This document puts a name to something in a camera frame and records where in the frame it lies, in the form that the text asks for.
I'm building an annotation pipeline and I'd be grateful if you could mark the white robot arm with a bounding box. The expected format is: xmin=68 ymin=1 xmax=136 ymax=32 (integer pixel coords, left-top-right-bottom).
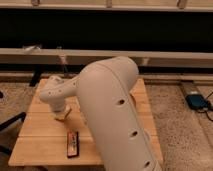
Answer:
xmin=40 ymin=56 xmax=162 ymax=171

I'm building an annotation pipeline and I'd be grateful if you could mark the orange ceramic bowl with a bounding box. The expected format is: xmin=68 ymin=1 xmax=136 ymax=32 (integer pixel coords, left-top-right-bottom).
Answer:
xmin=130 ymin=93 xmax=136 ymax=107

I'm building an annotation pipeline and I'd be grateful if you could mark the white cup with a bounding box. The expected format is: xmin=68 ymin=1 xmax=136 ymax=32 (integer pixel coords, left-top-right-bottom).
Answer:
xmin=144 ymin=130 xmax=151 ymax=141

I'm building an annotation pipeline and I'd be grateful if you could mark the white sponge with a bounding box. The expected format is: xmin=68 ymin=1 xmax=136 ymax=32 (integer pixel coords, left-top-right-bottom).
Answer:
xmin=54 ymin=114 xmax=68 ymax=121

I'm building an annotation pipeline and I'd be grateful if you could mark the black cable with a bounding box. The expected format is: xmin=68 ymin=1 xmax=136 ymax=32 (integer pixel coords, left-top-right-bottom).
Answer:
xmin=198 ymin=92 xmax=213 ymax=122

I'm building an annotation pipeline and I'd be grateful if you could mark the blue device on floor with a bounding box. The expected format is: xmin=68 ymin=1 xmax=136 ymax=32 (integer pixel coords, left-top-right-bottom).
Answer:
xmin=186 ymin=94 xmax=208 ymax=110

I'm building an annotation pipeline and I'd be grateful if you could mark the black chair leg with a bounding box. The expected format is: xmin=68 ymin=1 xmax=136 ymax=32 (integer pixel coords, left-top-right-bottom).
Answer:
xmin=0 ymin=112 xmax=26 ymax=131

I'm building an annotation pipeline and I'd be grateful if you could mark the red black rectangular packet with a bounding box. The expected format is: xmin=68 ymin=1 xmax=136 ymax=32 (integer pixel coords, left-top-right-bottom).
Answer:
xmin=67 ymin=131 xmax=79 ymax=158

